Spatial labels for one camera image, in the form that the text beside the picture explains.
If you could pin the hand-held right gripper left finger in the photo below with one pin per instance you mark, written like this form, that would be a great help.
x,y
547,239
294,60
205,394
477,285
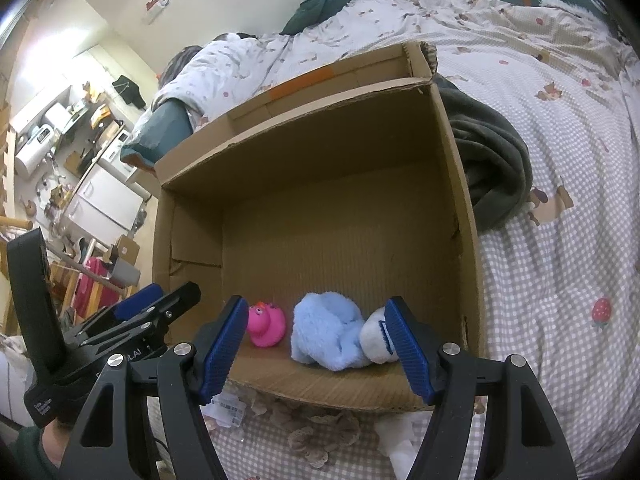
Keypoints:
x,y
222,345

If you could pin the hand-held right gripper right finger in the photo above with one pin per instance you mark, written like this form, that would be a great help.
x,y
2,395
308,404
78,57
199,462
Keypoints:
x,y
407,345

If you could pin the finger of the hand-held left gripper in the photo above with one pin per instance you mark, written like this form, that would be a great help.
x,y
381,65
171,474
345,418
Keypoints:
x,y
175,300
140,300

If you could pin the white sock with blue stripe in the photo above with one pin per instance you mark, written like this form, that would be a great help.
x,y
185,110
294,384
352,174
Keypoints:
x,y
372,335

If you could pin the light blue plush toy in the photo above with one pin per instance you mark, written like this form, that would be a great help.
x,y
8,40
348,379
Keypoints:
x,y
320,325

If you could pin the beige crochet scrunchie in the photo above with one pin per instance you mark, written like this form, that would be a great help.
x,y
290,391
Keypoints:
x,y
325,435

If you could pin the brown cardboard box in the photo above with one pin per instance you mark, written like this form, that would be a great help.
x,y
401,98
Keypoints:
x,y
325,210

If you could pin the person's left forearm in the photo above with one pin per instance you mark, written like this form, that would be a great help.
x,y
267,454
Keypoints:
x,y
50,442

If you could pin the grey bin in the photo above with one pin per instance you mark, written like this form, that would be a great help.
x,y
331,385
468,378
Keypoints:
x,y
125,274

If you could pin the pink rubber duck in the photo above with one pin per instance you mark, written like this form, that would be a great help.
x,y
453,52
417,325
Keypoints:
x,y
267,327

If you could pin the small cardboard box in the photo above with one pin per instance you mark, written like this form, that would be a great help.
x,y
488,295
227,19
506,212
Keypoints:
x,y
125,249

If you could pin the pink suitcase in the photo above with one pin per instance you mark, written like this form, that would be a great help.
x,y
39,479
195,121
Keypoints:
x,y
87,285

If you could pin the white paper label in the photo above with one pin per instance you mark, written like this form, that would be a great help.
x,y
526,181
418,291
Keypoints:
x,y
225,410

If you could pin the white cabinet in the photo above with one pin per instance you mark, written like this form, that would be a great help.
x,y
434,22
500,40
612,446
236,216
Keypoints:
x,y
107,200

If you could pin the white water heater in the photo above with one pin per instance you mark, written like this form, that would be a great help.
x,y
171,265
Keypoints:
x,y
30,157

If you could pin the white washing machine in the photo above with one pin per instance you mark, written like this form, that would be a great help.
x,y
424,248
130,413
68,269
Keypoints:
x,y
117,152

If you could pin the teal mattress cover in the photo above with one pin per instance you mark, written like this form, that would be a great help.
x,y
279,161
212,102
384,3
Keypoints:
x,y
160,130

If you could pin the white kitchen appliance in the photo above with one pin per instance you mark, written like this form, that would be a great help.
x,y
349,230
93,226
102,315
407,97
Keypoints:
x,y
57,117

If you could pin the dark grey blanket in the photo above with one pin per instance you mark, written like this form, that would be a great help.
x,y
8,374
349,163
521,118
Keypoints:
x,y
490,160

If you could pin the black hanging garment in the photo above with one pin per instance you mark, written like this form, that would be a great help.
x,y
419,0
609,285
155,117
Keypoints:
x,y
127,90

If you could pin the grey striped cloth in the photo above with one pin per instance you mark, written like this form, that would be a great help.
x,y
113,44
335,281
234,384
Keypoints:
x,y
182,62

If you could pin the dark green cushion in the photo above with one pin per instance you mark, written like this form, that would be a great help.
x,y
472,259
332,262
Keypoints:
x,y
320,5

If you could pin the white bear print duvet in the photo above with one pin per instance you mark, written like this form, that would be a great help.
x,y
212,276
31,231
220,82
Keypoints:
x,y
400,5

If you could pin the white fluffy cloth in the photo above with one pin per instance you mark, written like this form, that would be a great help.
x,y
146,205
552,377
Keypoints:
x,y
565,6

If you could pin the black and white patterned cloth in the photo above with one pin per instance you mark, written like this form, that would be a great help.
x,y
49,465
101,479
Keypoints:
x,y
607,15

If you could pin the white and red wall hook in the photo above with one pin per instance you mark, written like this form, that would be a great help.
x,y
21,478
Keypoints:
x,y
155,10

